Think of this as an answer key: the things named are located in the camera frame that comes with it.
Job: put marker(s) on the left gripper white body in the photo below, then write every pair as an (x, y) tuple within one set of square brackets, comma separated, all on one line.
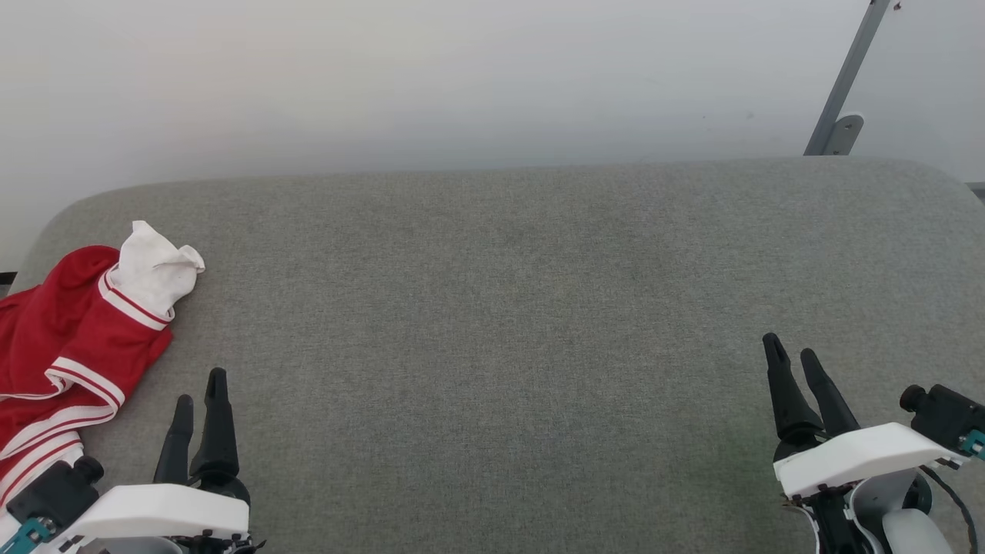
[(161, 512)]

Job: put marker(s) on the grey metal bracket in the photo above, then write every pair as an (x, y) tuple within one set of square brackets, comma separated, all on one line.
[(846, 132)]

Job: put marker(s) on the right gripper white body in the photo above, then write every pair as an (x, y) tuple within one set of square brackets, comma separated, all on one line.
[(862, 458)]

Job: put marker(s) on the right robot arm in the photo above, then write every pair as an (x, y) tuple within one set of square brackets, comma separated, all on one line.
[(916, 535)]

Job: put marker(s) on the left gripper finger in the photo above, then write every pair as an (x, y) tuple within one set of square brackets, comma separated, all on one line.
[(175, 446), (218, 431)]

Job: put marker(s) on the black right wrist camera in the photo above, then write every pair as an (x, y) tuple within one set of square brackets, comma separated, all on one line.
[(946, 419)]

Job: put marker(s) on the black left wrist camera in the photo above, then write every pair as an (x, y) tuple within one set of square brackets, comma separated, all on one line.
[(54, 492)]

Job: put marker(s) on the grey metal bar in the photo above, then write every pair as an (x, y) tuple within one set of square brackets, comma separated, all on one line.
[(846, 69)]

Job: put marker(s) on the red and white garment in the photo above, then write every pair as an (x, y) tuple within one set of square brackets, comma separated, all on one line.
[(69, 323)]

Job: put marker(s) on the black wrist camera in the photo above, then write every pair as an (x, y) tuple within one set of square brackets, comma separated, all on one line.
[(946, 419), (54, 492)]

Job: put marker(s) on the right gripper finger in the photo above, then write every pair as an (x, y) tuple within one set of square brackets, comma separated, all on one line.
[(789, 400), (833, 404)]

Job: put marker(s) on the black framed panel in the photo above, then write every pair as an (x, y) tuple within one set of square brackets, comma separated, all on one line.
[(6, 281)]

